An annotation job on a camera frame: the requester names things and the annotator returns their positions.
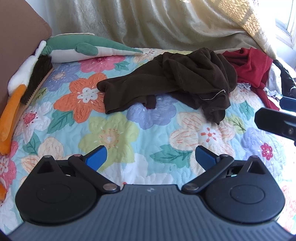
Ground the green white plush toy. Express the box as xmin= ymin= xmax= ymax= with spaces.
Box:
xmin=41 ymin=33 xmax=143 ymax=63

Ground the white orange goose plush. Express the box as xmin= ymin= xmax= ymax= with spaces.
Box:
xmin=1 ymin=41 xmax=46 ymax=155

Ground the floral quilted bedspread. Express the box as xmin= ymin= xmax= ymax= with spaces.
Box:
xmin=1 ymin=49 xmax=295 ymax=233

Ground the white grey garment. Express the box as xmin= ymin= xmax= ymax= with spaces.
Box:
xmin=232 ymin=63 xmax=282 ymax=100

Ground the red garment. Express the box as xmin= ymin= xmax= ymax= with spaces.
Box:
xmin=223 ymin=48 xmax=279 ymax=110

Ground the dark brown sweater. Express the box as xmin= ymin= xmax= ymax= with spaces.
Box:
xmin=97 ymin=48 xmax=237 ymax=124

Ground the black garment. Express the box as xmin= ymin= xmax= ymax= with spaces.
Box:
xmin=273 ymin=59 xmax=296 ymax=98

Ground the beige curtain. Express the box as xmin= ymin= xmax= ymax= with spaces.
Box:
xmin=49 ymin=1 xmax=276 ymax=59

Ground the brown headboard cushion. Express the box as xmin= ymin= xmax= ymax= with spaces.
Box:
xmin=0 ymin=0 xmax=52 ymax=112

